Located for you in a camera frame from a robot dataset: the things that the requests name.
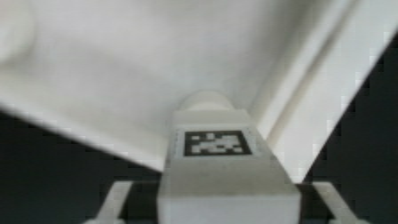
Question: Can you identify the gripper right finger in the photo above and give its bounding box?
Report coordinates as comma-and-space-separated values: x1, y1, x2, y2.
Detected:
313, 182, 371, 224

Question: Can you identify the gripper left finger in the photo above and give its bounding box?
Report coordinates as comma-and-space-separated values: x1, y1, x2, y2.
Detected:
82, 181, 133, 224

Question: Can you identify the white square table top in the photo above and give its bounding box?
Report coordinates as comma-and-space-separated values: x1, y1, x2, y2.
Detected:
0, 0, 398, 180

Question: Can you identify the white table leg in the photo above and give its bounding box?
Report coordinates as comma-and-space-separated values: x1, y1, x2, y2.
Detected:
156, 91, 302, 224

